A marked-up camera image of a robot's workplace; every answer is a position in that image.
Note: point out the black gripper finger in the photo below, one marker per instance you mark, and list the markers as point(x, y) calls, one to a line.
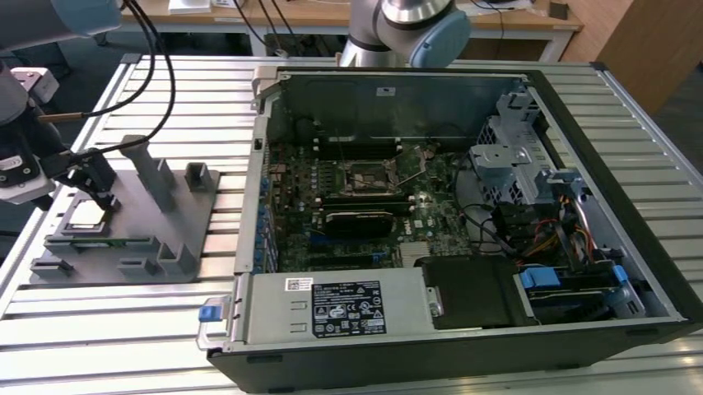
point(44, 202)
point(98, 173)

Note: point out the silver square CPU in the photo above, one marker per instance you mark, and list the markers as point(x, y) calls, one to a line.
point(82, 218)

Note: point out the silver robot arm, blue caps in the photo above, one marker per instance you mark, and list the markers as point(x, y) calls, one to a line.
point(368, 37)

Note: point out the CPU socket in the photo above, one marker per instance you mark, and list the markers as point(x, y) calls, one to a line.
point(364, 175)

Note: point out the grey plastic parts rack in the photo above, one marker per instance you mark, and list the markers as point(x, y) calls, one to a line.
point(137, 247)

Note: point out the blue case latch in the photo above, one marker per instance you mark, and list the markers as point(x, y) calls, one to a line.
point(208, 314)

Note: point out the silver power supply with label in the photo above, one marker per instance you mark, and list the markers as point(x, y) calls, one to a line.
point(268, 308)

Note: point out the black graphics card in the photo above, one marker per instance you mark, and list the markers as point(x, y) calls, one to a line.
point(356, 226)

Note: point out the silver finned heatsink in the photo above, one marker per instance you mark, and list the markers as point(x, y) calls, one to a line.
point(415, 252)

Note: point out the green motherboard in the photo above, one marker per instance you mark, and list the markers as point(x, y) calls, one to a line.
point(433, 197)

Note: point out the black open PC case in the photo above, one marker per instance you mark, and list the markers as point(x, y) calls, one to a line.
point(384, 370)

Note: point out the silver metal drive cage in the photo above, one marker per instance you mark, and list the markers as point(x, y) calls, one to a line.
point(493, 164)

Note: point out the blue disk carrier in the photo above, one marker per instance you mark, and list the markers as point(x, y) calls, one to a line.
point(540, 277)

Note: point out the small black box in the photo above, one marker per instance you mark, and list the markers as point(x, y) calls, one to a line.
point(559, 10)

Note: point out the wooden cabinet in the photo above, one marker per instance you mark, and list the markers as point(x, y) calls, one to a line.
point(648, 41)

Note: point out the small white camera box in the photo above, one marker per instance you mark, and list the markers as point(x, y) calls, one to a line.
point(34, 84)

